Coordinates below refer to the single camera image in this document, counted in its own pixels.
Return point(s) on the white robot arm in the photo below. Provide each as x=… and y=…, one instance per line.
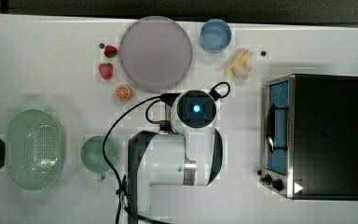
x=189, y=153

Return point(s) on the green plastic strainer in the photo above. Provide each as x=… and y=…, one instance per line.
x=35, y=150

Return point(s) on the toy orange half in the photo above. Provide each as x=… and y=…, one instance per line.
x=123, y=92

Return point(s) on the grey round plate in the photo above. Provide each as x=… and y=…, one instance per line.
x=155, y=53

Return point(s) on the blue cup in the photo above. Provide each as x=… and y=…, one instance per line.
x=215, y=35

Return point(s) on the lower red toy strawberry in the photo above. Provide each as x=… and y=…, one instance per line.
x=106, y=70

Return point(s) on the red toy strawberry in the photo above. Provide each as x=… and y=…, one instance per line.
x=106, y=70
x=110, y=51

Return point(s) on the upper red toy strawberry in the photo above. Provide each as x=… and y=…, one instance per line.
x=110, y=51

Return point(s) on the green mug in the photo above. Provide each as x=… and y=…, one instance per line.
x=91, y=155

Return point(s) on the toaster oven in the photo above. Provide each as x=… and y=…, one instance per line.
x=310, y=137

